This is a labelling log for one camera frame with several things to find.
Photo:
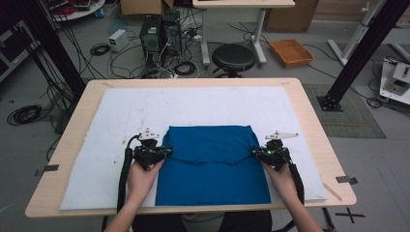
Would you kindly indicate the black aluminium frame post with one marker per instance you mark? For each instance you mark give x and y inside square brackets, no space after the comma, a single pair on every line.
[364,51]
[51,45]

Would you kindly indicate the orange tray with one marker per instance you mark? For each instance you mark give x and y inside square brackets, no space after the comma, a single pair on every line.
[291,52]

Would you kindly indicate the person's legs in black trousers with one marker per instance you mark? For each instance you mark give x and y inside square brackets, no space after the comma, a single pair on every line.
[199,224]

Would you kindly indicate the grey floor mat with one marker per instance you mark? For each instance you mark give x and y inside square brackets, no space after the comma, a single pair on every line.
[351,119]

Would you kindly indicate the black computer tower green label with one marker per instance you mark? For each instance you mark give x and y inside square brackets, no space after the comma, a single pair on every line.
[151,38]

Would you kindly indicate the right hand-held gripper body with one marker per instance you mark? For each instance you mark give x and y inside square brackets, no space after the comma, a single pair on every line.
[276,154]

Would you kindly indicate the open brown cardboard box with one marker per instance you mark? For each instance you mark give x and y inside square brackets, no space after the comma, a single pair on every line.
[141,7]

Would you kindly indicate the white box device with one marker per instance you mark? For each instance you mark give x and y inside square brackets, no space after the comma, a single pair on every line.
[118,39]

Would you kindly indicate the person's left hand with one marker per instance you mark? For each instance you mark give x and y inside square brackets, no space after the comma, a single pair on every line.
[141,183]

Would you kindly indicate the white felt mat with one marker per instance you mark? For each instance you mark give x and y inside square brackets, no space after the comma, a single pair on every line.
[193,103]

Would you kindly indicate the black round stool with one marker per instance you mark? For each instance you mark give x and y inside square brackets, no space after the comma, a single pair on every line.
[233,56]

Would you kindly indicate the black tape cross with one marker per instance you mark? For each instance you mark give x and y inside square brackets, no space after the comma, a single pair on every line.
[349,215]

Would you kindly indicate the white metal stand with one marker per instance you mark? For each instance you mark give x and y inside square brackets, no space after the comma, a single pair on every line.
[353,38]

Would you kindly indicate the grey tape strip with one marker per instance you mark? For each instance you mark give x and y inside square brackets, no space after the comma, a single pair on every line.
[346,179]
[48,168]

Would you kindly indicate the thin wooden stick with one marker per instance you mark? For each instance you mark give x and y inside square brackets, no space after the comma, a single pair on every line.
[332,191]

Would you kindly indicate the round white table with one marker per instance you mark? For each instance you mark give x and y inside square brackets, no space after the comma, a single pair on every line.
[82,11]

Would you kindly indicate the white flat device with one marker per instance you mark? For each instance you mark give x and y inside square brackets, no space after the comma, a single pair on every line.
[396,83]

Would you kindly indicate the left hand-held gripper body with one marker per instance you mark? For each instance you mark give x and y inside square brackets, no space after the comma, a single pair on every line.
[149,154]

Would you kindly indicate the blue T-shirt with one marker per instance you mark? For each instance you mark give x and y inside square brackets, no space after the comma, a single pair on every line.
[212,170]

